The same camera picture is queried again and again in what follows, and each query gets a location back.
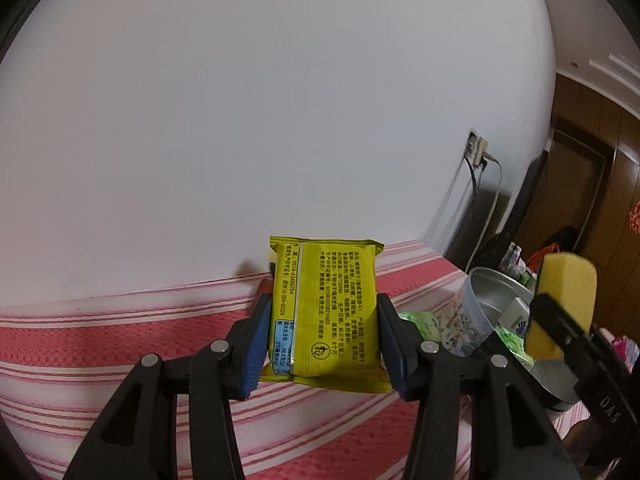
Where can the wooden door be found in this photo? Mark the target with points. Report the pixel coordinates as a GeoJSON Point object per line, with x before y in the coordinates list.
{"type": "Point", "coordinates": [590, 185]}

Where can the orange plastic bag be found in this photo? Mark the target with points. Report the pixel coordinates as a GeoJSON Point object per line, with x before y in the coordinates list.
{"type": "Point", "coordinates": [542, 255]}

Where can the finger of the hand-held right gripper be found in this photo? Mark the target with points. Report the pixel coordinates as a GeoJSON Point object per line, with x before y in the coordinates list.
{"type": "Point", "coordinates": [555, 317]}

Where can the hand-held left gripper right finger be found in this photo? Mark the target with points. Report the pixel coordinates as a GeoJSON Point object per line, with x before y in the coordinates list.
{"type": "Point", "coordinates": [393, 355]}

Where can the yellow snack packet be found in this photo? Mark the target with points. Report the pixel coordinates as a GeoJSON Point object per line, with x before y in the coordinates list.
{"type": "Point", "coordinates": [330, 310]}

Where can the red striped blanket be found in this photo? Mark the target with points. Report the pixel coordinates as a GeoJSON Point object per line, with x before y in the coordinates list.
{"type": "Point", "coordinates": [100, 340]}

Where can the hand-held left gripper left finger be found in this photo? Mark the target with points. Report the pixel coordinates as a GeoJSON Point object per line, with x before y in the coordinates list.
{"type": "Point", "coordinates": [254, 355]}

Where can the black wall socket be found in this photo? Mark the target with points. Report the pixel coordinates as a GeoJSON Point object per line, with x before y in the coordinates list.
{"type": "Point", "coordinates": [471, 141]}

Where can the cream wall socket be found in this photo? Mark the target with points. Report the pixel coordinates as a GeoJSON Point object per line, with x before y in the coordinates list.
{"type": "Point", "coordinates": [481, 149]}

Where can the crumpled white plastic bag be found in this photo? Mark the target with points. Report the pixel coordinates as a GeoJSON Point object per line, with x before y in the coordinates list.
{"type": "Point", "coordinates": [515, 260]}

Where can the black flat screen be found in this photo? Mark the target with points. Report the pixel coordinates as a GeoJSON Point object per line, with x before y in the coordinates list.
{"type": "Point", "coordinates": [530, 210]}

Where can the black bag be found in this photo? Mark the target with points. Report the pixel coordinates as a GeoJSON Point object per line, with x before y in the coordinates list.
{"type": "Point", "coordinates": [562, 240]}

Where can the yellow sponge green scourer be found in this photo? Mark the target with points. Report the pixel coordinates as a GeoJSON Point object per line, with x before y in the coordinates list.
{"type": "Point", "coordinates": [565, 285]}

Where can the round metal tin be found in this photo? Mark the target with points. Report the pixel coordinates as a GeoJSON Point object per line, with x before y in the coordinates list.
{"type": "Point", "coordinates": [470, 320]}

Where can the green snack packet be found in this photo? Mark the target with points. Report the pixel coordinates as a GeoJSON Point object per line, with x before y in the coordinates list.
{"type": "Point", "coordinates": [512, 347]}

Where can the red door ornament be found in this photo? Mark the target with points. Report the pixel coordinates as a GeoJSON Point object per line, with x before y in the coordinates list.
{"type": "Point", "coordinates": [635, 217]}

